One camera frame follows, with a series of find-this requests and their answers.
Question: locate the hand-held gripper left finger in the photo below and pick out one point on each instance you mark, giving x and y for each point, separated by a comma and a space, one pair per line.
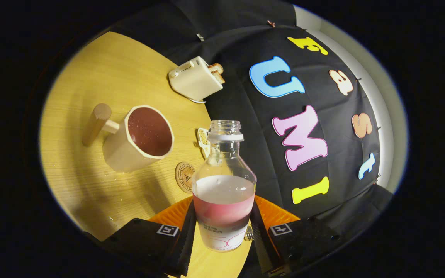
184, 247

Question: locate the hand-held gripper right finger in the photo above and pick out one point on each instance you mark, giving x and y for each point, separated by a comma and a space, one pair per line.
261, 247

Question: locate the clear juice bottle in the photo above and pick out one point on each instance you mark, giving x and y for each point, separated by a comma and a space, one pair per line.
222, 193

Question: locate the round wooden coaster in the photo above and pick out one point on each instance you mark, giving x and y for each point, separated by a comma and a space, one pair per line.
184, 177

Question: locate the small dish of green beans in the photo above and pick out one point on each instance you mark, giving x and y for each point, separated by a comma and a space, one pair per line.
203, 139

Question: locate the black backdrop cloth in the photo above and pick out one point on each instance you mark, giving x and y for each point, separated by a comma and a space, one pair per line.
242, 108

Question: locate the cream toaster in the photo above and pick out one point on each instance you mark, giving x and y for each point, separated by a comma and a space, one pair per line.
195, 81

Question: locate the toast slice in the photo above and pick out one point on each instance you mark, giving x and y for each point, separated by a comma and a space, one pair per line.
216, 68
219, 77

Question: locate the wooden table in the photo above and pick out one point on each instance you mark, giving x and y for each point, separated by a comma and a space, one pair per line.
91, 77

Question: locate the silver clip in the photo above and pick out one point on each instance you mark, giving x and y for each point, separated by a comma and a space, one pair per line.
200, 37

